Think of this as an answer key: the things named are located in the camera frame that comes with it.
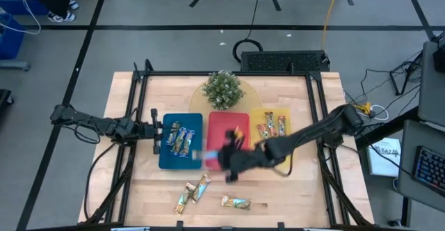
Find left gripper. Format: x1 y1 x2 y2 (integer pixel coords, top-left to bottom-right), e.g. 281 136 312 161
133 108 164 155

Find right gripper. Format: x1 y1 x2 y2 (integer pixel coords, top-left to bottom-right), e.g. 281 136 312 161
210 129 260 184

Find blue wrapper granola bar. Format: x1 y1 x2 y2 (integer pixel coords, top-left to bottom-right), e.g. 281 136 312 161
180 129 195 158
165 121 181 147
170 126 188 157

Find orange wrapper granola bar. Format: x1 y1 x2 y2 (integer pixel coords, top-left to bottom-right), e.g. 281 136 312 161
173 182 197 215
220 194 252 212
191 173 212 204
191 149 220 161

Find snack bars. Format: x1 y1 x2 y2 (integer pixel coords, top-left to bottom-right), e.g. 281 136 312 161
256 122 270 140

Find blue plastic tray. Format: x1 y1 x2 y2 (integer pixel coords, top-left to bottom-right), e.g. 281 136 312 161
158 112 204 170

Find red plastic tray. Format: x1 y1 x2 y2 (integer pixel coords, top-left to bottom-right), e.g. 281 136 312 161
204 111 252 172

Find round yellow woven placemat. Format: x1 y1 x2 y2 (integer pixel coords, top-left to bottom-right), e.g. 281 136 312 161
188 79 264 116

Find yellow plastic tray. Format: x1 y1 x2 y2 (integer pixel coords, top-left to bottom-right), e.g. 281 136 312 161
250 107 293 171

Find small green potted plant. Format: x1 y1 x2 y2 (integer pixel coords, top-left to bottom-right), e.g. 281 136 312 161
202 70 245 112

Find black perforated computer case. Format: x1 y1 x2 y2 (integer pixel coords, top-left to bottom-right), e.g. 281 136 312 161
240 49 330 73

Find yellow power plug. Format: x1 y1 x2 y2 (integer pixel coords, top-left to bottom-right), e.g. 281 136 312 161
354 102 372 116

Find black chair base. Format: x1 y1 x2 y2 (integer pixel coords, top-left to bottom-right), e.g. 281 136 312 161
0 88 14 119

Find grey stand foot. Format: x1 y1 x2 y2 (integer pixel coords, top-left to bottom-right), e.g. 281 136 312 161
0 60 31 72

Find white paper manual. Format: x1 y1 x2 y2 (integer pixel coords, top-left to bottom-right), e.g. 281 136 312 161
367 136 402 178

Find blue storage bin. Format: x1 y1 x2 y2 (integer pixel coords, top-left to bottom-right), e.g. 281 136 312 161
0 13 26 61
0 0 50 16

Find black desk crossbar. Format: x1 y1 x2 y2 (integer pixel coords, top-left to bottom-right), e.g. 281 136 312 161
356 107 421 150

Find grey desk with keyboard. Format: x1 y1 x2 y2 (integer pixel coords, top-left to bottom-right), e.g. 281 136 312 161
397 118 445 201

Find black backlit keyboard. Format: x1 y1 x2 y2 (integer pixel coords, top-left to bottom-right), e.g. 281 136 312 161
412 145 445 198

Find grey desk top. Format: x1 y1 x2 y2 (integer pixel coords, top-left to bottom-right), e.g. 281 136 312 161
416 40 445 127

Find black metal table frame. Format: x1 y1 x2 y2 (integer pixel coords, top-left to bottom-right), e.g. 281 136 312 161
83 59 375 229

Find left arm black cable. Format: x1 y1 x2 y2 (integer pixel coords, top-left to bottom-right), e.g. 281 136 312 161
83 142 119 221

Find black coiled floor cable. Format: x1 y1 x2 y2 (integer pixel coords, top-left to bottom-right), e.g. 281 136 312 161
232 0 264 64

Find white cable loop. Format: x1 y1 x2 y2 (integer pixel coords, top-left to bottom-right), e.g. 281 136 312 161
369 104 389 121

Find white floor cable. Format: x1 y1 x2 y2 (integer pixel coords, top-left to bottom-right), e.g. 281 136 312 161
0 0 42 35

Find yellow hanging cable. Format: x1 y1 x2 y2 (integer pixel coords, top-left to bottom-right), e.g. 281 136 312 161
319 0 343 51

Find tangled black floor cables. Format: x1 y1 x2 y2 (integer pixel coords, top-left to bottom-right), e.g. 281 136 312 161
359 49 423 96

